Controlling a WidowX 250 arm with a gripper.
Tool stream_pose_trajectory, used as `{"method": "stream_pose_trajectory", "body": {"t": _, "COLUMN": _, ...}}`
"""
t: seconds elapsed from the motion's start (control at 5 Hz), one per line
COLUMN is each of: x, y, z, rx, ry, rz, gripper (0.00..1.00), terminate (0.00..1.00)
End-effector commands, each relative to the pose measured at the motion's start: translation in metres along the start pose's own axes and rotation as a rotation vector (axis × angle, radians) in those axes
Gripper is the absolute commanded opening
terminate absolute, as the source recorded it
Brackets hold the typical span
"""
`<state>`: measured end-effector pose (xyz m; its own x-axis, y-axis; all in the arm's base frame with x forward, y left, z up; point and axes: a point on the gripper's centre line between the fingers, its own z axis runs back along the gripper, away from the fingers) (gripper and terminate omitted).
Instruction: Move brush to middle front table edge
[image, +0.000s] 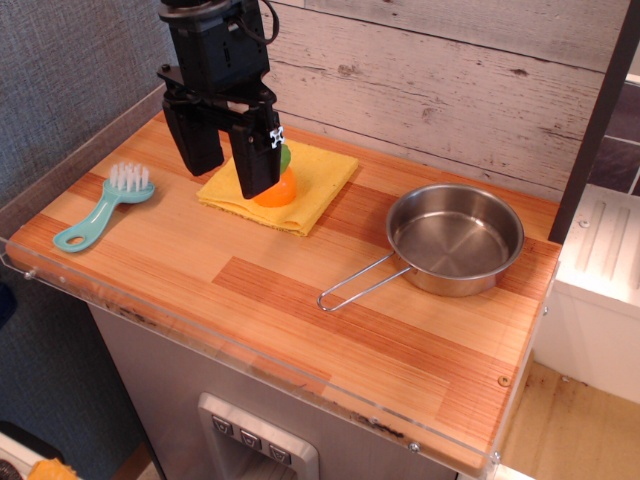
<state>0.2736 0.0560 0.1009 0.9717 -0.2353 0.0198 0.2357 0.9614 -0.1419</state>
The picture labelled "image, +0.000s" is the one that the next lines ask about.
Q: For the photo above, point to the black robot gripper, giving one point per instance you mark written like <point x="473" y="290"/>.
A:
<point x="221" y="50"/>

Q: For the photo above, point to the teal dish brush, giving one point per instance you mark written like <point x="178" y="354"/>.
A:
<point x="128" y="184"/>

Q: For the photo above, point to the orange toy carrot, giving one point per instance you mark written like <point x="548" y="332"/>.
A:
<point x="285" y="190"/>

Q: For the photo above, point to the yellow folded cloth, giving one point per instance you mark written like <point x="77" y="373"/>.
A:
<point x="320" y="176"/>

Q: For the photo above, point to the stainless steel pot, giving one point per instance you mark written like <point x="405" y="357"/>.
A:
<point x="450" y="240"/>

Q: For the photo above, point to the grey toy fridge cabinet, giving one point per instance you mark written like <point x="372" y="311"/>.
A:
<point x="165" y="379"/>

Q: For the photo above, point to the clear acrylic table guard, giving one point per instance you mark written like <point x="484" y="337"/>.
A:
<point x="440" y="371"/>

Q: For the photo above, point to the silver dispenser panel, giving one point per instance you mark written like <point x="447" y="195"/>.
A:
<point x="244" y="446"/>

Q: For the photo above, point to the orange object bottom left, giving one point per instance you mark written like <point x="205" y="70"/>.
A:
<point x="51" y="469"/>

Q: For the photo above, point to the white toy sink unit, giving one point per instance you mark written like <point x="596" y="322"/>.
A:
<point x="589" y="330"/>

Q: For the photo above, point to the dark right shelf post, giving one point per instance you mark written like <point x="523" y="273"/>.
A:
<point x="615" y="76"/>

